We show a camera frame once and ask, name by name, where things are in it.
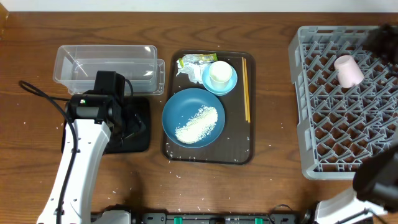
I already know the pink plastic cup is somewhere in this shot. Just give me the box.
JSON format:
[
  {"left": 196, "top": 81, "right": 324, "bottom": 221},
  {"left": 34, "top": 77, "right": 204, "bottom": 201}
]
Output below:
[{"left": 334, "top": 55, "right": 364, "bottom": 88}]

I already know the dark blue plate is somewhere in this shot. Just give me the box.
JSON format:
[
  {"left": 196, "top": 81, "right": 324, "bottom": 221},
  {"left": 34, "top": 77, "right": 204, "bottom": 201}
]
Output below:
[{"left": 162, "top": 88, "right": 225, "bottom": 148}]

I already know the pile of white rice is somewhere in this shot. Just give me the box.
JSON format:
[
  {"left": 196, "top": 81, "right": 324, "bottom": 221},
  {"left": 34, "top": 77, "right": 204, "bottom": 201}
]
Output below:
[{"left": 175, "top": 106, "right": 218, "bottom": 144}]

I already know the cream white cup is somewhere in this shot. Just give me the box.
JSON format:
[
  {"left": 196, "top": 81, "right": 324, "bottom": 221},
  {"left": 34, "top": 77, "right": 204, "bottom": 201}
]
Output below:
[{"left": 209, "top": 61, "right": 233, "bottom": 90}]

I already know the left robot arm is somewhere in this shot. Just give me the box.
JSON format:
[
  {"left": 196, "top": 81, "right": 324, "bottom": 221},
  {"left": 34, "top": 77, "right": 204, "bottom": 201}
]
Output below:
[{"left": 37, "top": 71, "right": 151, "bottom": 223}]

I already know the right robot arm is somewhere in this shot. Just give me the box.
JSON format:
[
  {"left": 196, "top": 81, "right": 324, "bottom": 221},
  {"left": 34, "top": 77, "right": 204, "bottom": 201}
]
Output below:
[{"left": 289, "top": 24, "right": 397, "bottom": 223}]

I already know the grey dishwasher rack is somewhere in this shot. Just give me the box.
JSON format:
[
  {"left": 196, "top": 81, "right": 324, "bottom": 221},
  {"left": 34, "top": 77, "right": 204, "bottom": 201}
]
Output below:
[{"left": 289, "top": 26, "right": 397, "bottom": 180}]

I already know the black plastic bin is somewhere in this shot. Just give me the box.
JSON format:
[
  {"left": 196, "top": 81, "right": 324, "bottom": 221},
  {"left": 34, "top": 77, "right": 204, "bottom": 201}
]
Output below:
[{"left": 66, "top": 93, "right": 151, "bottom": 154}]

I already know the clear plastic bin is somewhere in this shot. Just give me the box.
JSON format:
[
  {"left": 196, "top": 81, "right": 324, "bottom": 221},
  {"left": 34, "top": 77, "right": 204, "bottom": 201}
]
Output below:
[{"left": 53, "top": 45, "right": 165, "bottom": 96}]

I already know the crumpled white green wrapper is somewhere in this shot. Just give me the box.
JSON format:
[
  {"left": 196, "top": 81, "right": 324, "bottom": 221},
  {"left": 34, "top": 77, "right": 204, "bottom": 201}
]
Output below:
[{"left": 176, "top": 54, "right": 218, "bottom": 84}]

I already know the light blue small bowl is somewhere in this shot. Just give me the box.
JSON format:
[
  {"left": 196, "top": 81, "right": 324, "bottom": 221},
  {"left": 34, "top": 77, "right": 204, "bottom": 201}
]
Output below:
[{"left": 202, "top": 65, "right": 238, "bottom": 96}]

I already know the dark brown serving tray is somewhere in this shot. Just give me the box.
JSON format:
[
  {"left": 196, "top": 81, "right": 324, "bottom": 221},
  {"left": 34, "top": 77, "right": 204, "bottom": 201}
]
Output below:
[{"left": 161, "top": 50, "right": 256, "bottom": 165}]

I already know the wooden chopstick right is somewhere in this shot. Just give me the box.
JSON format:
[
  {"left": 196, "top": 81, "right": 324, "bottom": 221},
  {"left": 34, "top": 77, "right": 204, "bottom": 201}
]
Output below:
[{"left": 243, "top": 58, "right": 251, "bottom": 123}]

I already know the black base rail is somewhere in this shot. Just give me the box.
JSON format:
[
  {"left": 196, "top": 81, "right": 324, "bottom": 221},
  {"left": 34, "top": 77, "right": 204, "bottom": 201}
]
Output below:
[{"left": 132, "top": 212, "right": 314, "bottom": 224}]

